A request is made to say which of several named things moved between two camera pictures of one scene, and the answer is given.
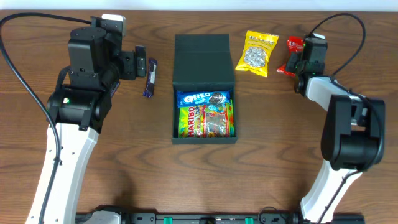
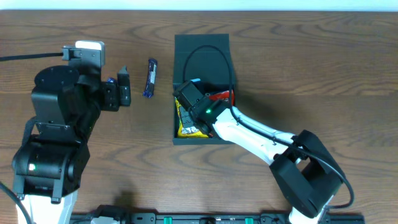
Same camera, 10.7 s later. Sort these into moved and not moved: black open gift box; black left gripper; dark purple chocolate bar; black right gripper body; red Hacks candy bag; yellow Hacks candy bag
Moved: red Hacks candy bag; black left gripper; yellow Hacks candy bag; black right gripper body
Not moved: black open gift box; dark purple chocolate bar
